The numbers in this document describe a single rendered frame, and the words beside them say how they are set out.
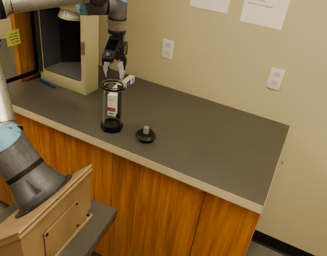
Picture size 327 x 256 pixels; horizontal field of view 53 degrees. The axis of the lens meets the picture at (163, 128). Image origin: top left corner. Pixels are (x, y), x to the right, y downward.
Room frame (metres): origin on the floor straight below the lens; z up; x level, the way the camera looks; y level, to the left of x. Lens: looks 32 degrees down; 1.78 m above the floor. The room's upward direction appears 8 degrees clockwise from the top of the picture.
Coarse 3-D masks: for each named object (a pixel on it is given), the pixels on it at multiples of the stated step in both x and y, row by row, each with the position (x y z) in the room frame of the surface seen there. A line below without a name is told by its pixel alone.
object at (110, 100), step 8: (104, 80) 1.30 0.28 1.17; (112, 80) 1.32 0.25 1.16; (120, 80) 1.33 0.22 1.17; (112, 88) 1.24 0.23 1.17; (120, 88) 1.25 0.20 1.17; (104, 96) 1.25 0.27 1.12; (112, 96) 1.24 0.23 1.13; (120, 96) 1.25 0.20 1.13; (104, 104) 1.25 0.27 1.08; (112, 104) 1.24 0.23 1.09; (120, 104) 1.26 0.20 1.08; (104, 112) 1.24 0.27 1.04; (112, 112) 1.24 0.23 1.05; (120, 112) 1.26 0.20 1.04; (104, 120) 1.24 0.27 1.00; (112, 120) 1.24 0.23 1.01; (120, 120) 1.26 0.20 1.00
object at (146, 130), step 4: (144, 128) 1.21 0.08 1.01; (148, 128) 1.22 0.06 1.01; (136, 132) 1.23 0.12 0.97; (140, 132) 1.22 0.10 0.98; (144, 132) 1.21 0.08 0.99; (148, 132) 1.22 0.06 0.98; (152, 132) 1.23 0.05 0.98; (136, 136) 1.20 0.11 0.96; (140, 136) 1.19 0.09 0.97; (144, 136) 1.19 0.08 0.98; (148, 136) 1.20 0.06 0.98; (152, 136) 1.20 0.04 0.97; (140, 140) 1.19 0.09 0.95; (144, 140) 1.18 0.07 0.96; (148, 140) 1.18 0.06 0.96
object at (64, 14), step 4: (60, 12) 1.66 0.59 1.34; (64, 12) 1.64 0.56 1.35; (68, 12) 1.64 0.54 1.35; (72, 12) 1.64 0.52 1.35; (76, 12) 1.64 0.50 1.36; (60, 16) 1.65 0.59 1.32; (64, 16) 1.63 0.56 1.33; (68, 16) 1.63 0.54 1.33; (72, 16) 1.63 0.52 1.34; (76, 16) 1.63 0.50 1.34; (72, 20) 1.62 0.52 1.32; (76, 20) 1.63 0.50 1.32
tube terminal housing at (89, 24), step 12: (84, 24) 1.56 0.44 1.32; (96, 24) 1.65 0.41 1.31; (84, 36) 1.56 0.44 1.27; (96, 36) 1.65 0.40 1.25; (96, 48) 1.65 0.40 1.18; (84, 60) 1.57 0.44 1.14; (96, 60) 1.65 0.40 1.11; (48, 72) 1.66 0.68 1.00; (84, 72) 1.57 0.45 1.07; (96, 72) 1.65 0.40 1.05; (60, 84) 1.63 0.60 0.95; (72, 84) 1.60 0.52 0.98; (84, 84) 1.57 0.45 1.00; (96, 84) 1.65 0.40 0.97
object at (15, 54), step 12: (24, 12) 1.62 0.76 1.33; (0, 24) 1.49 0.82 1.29; (12, 24) 1.55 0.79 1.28; (24, 24) 1.61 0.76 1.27; (0, 36) 1.49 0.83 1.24; (12, 36) 1.54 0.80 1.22; (24, 36) 1.60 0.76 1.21; (0, 48) 1.48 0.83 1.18; (12, 48) 1.54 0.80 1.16; (24, 48) 1.60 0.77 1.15; (12, 60) 1.53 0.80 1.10; (24, 60) 1.59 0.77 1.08; (12, 72) 1.52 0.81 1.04; (24, 72) 1.58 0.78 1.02
